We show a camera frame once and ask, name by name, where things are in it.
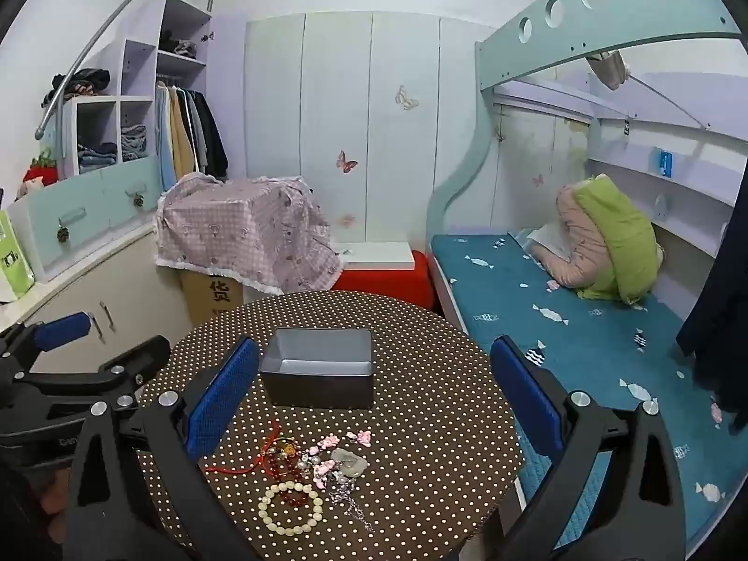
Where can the red stool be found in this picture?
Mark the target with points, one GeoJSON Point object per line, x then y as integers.
{"type": "Point", "coordinates": [414, 286]}

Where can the dark hanging garment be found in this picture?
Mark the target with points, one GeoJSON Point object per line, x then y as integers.
{"type": "Point", "coordinates": [714, 335]}

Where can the grey metal tin box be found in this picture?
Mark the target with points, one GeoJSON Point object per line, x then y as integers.
{"type": "Point", "coordinates": [319, 368]}

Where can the brown polka dot tablecloth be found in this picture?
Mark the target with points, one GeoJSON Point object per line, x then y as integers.
{"type": "Point", "coordinates": [444, 449]}

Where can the cardboard box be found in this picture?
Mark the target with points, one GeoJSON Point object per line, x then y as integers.
{"type": "Point", "coordinates": [209, 296]}

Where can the white butterfly wall sticker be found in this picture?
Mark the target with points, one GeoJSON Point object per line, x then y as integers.
{"type": "Point", "coordinates": [403, 100]}

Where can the pink checked cloth cover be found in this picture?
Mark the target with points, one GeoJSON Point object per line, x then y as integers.
{"type": "Point", "coordinates": [268, 233]}

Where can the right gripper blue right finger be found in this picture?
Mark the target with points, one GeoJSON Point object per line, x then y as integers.
{"type": "Point", "coordinates": [534, 394]}

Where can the blue box on shelf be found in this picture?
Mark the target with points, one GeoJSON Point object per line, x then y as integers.
{"type": "Point", "coordinates": [665, 164]}

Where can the pink bunny hair clip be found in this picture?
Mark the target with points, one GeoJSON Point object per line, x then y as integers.
{"type": "Point", "coordinates": [323, 463]}

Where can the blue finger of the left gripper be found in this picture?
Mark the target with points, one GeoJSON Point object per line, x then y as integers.
{"type": "Point", "coordinates": [140, 364]}
{"type": "Point", "coordinates": [57, 333]}

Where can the white low cabinet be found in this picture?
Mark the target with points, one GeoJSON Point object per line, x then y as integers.
{"type": "Point", "coordinates": [127, 296]}

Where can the pink butterfly wall sticker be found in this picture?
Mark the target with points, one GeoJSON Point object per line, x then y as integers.
{"type": "Point", "coordinates": [345, 164]}

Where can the white pillow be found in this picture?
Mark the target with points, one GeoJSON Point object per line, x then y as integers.
{"type": "Point", "coordinates": [554, 238]}

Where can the pink and green quilt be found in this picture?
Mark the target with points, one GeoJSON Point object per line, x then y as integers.
{"type": "Point", "coordinates": [612, 253]}

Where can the lilac shelf wardrobe unit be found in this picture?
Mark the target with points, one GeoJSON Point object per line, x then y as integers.
{"type": "Point", "coordinates": [162, 41]}

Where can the green paper bag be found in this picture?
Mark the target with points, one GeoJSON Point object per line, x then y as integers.
{"type": "Point", "coordinates": [16, 276]}

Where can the teal drawer cabinet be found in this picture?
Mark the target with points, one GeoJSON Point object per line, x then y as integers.
{"type": "Point", "coordinates": [60, 225]}

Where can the hanging clothes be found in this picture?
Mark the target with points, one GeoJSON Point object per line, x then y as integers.
{"type": "Point", "coordinates": [187, 136]}

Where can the silver curved railing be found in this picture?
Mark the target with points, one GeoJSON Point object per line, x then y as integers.
{"type": "Point", "coordinates": [58, 96]}

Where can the teal bed mattress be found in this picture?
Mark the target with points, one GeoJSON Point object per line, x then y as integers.
{"type": "Point", "coordinates": [620, 354]}

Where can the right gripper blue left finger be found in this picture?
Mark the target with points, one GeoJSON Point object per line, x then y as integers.
{"type": "Point", "coordinates": [216, 404]}

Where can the white flat box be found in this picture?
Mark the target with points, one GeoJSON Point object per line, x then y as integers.
{"type": "Point", "coordinates": [375, 256]}

